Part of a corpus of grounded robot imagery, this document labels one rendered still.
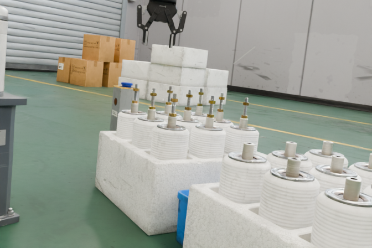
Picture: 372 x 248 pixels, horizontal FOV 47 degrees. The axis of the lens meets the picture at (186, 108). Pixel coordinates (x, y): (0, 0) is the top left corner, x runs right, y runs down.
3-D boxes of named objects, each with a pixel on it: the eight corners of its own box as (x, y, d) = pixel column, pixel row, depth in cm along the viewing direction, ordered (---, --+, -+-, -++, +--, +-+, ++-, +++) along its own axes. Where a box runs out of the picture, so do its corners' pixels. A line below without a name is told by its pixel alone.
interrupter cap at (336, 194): (356, 211, 58) (357, 206, 58) (313, 194, 64) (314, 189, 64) (388, 206, 62) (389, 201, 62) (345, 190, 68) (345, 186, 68)
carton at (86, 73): (101, 87, 500) (103, 61, 497) (85, 86, 482) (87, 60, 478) (86, 84, 519) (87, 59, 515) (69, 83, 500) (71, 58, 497)
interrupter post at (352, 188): (352, 203, 62) (355, 181, 61) (338, 198, 64) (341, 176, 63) (362, 202, 63) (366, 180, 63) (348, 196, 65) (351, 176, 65)
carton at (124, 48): (133, 63, 538) (135, 40, 534) (119, 62, 520) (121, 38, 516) (118, 62, 557) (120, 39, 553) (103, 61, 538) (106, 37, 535)
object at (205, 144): (203, 200, 111) (211, 132, 109) (177, 190, 117) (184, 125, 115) (225, 194, 118) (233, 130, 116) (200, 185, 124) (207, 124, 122)
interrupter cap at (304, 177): (292, 185, 68) (293, 181, 68) (260, 172, 74) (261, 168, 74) (324, 182, 72) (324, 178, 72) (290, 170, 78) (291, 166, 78)
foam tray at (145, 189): (148, 236, 102) (155, 163, 100) (94, 186, 135) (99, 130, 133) (269, 219, 122) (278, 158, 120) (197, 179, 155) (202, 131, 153)
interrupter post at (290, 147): (289, 159, 88) (292, 143, 87) (281, 156, 90) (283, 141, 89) (297, 159, 89) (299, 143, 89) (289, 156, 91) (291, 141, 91)
